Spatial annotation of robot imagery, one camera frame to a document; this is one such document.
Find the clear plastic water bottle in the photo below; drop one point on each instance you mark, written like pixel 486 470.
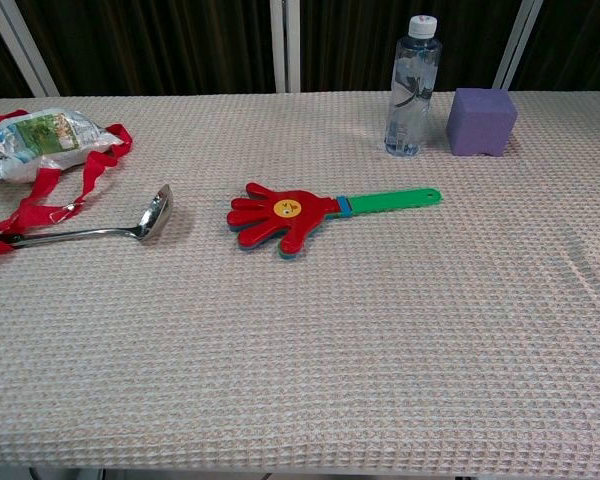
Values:
pixel 412 100

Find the stainless steel ladle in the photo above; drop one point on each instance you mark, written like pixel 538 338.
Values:
pixel 157 212

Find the purple foam block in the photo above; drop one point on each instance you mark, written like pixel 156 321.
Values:
pixel 480 122

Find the dark curtain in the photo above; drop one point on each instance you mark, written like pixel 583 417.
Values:
pixel 155 45

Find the white frame post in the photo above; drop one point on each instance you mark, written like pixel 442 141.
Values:
pixel 517 45
pixel 285 45
pixel 22 50

